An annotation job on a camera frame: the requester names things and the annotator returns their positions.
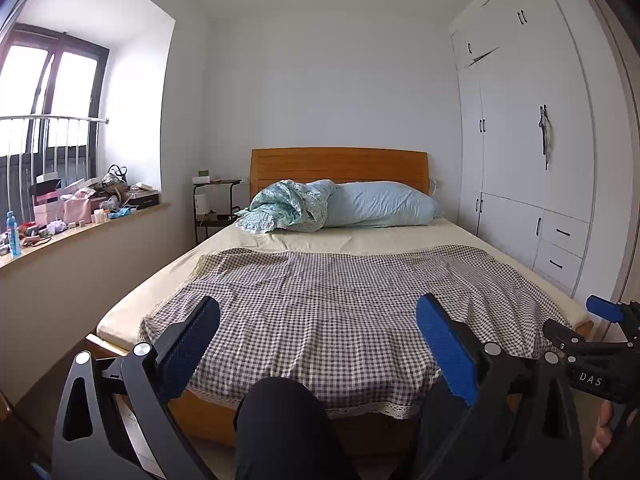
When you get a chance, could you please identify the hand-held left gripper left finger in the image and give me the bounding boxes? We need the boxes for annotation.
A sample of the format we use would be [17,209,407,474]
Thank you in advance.
[52,295,222,480]

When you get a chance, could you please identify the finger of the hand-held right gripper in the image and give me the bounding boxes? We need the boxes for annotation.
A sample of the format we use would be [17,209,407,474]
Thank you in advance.
[542,317,627,357]
[585,295,640,333]

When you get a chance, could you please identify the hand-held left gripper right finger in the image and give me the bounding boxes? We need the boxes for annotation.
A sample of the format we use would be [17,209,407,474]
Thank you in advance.
[415,292,583,480]

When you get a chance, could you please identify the person's right hand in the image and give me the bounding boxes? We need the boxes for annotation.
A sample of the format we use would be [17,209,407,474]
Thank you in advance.
[590,402,619,457]

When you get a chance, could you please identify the person's black trousers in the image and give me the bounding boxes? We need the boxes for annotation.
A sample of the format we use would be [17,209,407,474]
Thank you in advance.
[234,376,473,480]

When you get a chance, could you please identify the checkered blanket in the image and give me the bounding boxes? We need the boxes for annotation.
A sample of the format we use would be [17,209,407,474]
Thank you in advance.
[139,245,573,421]

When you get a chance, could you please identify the beige bed sheet mattress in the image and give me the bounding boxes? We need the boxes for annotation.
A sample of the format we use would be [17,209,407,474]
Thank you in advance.
[96,217,588,346]

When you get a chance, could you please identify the windowsill ledge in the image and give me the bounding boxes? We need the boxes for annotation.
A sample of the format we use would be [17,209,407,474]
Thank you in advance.
[0,202,171,273]

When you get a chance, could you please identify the dark flat box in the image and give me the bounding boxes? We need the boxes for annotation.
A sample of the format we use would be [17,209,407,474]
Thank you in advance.
[127,190,161,211]

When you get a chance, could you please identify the white wardrobe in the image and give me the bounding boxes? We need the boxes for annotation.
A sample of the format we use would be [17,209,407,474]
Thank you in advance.
[582,0,640,306]
[447,0,601,298]

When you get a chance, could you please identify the light blue pillow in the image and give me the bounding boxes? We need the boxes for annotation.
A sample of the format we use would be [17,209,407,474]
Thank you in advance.
[325,181,442,228]

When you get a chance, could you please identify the black metal bedside table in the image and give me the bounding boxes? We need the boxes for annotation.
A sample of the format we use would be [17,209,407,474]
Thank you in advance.
[192,178,243,246]

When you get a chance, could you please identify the crumpled floral quilt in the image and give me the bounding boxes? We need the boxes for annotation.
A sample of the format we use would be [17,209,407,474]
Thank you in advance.
[235,179,341,235]

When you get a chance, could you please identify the pile of windowsill clutter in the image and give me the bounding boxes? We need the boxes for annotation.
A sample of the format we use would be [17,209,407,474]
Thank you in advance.
[0,164,161,256]

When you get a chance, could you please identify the blue water bottle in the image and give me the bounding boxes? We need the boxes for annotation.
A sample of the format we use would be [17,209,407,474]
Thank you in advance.
[6,211,23,259]

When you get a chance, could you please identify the metal window railing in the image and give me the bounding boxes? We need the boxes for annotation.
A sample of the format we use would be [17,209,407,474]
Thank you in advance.
[0,116,110,231]

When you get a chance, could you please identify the window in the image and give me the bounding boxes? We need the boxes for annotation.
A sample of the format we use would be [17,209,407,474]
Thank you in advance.
[0,22,110,231]

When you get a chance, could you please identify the grey hanging strap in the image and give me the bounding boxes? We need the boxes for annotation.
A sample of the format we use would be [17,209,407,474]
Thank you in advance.
[537,105,553,171]

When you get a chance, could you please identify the wooden bed frame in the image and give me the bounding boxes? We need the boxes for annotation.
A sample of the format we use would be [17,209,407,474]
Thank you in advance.
[85,147,596,461]

